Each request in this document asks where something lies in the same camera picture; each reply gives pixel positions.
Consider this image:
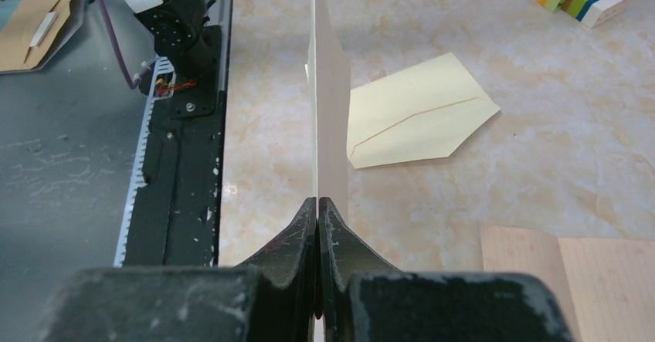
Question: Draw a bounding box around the brown envelope on tray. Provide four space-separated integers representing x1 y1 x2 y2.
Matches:
1 0 72 73

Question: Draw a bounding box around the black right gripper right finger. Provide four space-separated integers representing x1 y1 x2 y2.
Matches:
317 197 399 341

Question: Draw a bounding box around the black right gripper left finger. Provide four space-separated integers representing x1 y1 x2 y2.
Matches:
238 198 317 341

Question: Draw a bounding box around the pink lined notepad sheet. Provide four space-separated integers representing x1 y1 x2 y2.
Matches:
480 225 654 341

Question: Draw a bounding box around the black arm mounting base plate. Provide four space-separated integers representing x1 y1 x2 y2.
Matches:
114 26 229 266

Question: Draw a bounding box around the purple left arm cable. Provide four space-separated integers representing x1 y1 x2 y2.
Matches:
84 0 154 91

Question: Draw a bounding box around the cream yellow envelope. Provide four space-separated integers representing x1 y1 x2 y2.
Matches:
347 52 501 169

